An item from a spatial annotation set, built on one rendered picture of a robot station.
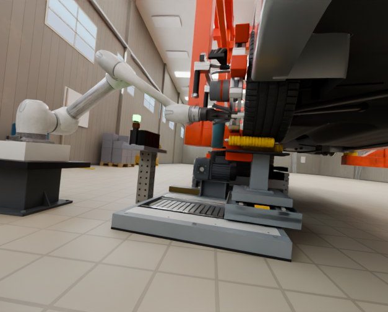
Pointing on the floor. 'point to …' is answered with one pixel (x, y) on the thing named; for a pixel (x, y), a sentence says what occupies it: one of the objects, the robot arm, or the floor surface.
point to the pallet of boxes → (116, 151)
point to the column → (146, 176)
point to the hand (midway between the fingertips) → (237, 115)
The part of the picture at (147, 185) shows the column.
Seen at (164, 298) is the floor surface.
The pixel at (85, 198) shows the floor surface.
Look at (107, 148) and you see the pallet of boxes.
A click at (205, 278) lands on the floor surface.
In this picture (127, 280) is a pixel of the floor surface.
